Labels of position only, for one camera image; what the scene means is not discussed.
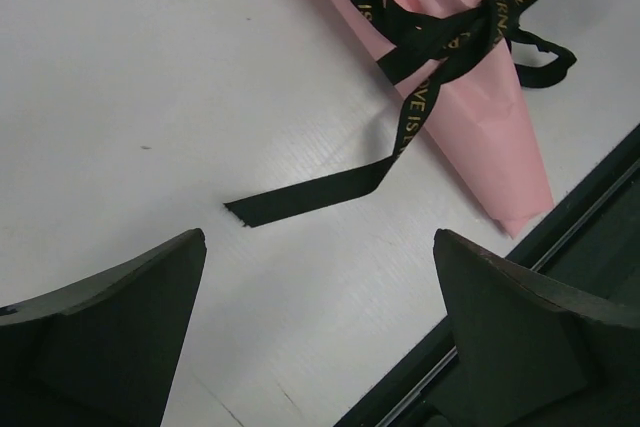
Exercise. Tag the pink wrapping paper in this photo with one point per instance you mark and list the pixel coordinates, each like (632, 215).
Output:
(481, 124)

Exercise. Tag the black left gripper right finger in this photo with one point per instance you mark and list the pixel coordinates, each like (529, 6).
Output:
(536, 351)

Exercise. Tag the black ribbon gold lettering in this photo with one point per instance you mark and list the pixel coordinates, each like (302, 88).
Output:
(458, 43)

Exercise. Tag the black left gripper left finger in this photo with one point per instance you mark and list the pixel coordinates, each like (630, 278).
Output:
(102, 351)

